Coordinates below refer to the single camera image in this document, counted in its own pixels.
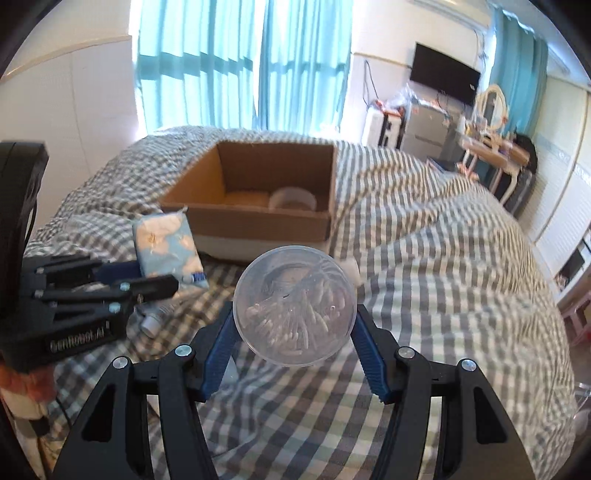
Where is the clear round plastic container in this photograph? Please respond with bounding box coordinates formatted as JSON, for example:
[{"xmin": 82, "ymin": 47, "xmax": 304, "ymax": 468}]
[{"xmin": 269, "ymin": 185, "xmax": 319, "ymax": 212}]

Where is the grey drawer cabinet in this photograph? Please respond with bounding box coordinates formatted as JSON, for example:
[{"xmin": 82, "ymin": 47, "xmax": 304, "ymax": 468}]
[{"xmin": 400, "ymin": 99, "xmax": 452, "ymax": 160}]

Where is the black wall television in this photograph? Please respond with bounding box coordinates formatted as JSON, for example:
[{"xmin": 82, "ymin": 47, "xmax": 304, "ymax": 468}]
[{"xmin": 409, "ymin": 42, "xmax": 482, "ymax": 107}]

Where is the black suitcase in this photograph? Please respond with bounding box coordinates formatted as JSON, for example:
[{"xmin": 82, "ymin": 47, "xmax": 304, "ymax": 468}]
[{"xmin": 501, "ymin": 133, "xmax": 539, "ymax": 214}]

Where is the clear round cotton swab container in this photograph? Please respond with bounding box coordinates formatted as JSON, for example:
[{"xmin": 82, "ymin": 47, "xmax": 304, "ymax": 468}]
[{"xmin": 232, "ymin": 246, "xmax": 358, "ymax": 367}]

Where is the person's left forearm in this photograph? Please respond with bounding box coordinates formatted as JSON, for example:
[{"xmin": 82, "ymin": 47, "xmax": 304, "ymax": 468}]
[{"xmin": 0, "ymin": 354, "xmax": 55, "ymax": 418}]

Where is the small white tube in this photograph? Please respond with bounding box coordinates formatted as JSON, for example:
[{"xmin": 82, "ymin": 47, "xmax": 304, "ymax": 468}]
[{"xmin": 139, "ymin": 302, "xmax": 177, "ymax": 337}]

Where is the clear plastic bag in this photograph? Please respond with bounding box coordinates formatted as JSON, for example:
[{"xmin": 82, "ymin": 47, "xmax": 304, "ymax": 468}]
[{"xmin": 389, "ymin": 85, "xmax": 419, "ymax": 112}]

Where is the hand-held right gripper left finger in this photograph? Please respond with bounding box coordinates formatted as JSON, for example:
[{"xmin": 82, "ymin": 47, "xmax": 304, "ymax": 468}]
[{"xmin": 51, "ymin": 305, "xmax": 242, "ymax": 480}]

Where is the white oval mirror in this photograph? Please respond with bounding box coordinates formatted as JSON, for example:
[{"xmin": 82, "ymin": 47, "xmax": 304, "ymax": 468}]
[{"xmin": 474, "ymin": 83, "xmax": 509, "ymax": 133}]

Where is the white dressing table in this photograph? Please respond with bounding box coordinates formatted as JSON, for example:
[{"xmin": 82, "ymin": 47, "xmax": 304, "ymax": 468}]
[{"xmin": 456, "ymin": 131, "xmax": 514, "ymax": 204}]

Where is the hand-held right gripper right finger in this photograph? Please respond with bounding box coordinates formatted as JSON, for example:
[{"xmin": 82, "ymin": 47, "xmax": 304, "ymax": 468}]
[{"xmin": 349, "ymin": 304, "xmax": 533, "ymax": 480}]

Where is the blue floral tissue packet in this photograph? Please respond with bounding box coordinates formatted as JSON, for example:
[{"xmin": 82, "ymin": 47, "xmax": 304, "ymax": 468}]
[{"xmin": 131, "ymin": 205, "xmax": 206, "ymax": 292}]

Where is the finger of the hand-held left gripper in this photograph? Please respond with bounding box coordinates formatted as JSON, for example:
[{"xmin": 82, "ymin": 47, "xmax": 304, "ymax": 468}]
[
  {"xmin": 21, "ymin": 253, "xmax": 145, "ymax": 286},
  {"xmin": 31, "ymin": 274, "xmax": 181, "ymax": 325}
]

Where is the narrow teal curtain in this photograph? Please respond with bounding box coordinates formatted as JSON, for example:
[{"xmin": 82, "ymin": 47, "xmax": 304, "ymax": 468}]
[{"xmin": 488, "ymin": 8, "xmax": 549, "ymax": 139}]

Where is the cardboard box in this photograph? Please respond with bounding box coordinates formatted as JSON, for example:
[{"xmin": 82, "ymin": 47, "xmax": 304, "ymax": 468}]
[{"xmin": 158, "ymin": 141, "xmax": 339, "ymax": 248}]

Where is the white appliance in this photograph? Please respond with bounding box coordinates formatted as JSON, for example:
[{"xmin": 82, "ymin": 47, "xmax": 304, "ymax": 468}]
[{"xmin": 362, "ymin": 108, "xmax": 408, "ymax": 149}]

